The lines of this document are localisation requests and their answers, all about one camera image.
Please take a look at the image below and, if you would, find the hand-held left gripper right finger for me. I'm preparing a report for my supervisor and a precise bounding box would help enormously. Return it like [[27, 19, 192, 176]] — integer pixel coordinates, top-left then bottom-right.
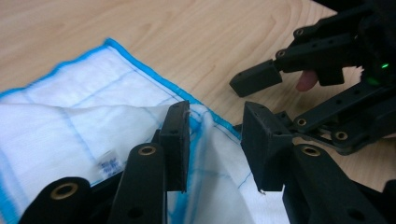
[[241, 101, 389, 224]]

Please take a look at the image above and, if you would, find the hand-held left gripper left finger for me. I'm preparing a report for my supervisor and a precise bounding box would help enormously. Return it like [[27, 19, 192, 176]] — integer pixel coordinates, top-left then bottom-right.
[[106, 100, 191, 224]]

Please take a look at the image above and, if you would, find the white cloth with blue trim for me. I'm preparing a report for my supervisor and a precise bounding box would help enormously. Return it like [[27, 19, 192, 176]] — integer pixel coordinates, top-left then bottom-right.
[[0, 37, 291, 224]]

